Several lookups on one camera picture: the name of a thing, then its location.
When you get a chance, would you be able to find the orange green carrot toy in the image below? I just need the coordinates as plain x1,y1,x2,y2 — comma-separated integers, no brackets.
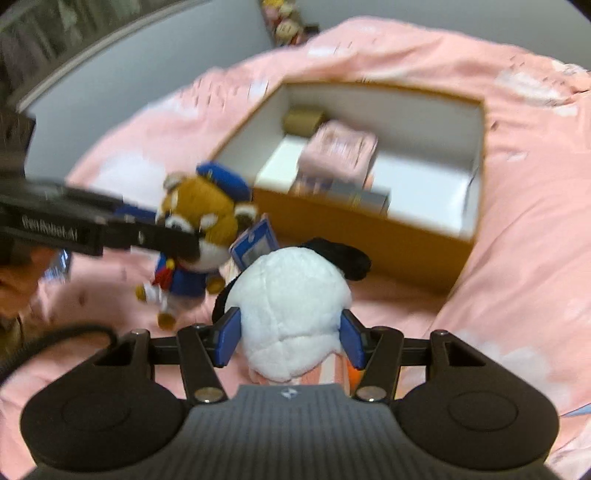
344,357,365,396

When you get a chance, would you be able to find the red panda sailor plush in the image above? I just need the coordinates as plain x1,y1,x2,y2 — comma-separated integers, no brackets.
135,163,259,331

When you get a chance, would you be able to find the blue card tag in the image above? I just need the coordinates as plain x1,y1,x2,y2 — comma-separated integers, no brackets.
229,214,280,272

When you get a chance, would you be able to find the white black-eared plush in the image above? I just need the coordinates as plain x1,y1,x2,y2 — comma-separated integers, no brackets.
211,238,372,388

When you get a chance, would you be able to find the black rectangular box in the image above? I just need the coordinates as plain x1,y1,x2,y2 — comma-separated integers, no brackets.
327,180,390,215

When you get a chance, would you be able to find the person left hand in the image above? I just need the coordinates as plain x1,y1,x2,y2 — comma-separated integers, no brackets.
0,247,57,319

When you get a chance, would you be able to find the white insert box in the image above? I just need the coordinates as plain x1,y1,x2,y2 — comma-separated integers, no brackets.
254,135,308,193

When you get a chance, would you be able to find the pink cloud-print bedsheet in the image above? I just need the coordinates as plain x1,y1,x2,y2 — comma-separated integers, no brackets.
0,15,591,480

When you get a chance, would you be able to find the small gold box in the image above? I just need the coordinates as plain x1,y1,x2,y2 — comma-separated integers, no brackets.
281,107,327,138

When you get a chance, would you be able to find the orange cardboard storage box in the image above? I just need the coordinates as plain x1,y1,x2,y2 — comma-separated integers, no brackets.
212,80,486,294

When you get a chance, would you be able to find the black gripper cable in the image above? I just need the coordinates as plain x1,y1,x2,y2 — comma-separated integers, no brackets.
0,323,119,384

